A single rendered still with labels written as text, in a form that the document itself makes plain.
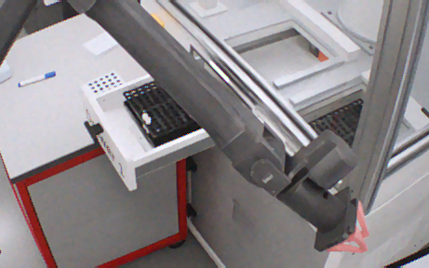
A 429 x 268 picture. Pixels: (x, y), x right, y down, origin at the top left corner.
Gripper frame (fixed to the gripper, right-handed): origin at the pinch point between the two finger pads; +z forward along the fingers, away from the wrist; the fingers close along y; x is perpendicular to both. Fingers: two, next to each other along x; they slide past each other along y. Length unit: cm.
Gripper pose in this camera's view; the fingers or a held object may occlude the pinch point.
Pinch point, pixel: (363, 241)
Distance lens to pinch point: 98.6
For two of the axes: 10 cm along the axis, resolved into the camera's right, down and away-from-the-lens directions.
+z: 7.4, 5.7, 3.5
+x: -6.4, 4.5, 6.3
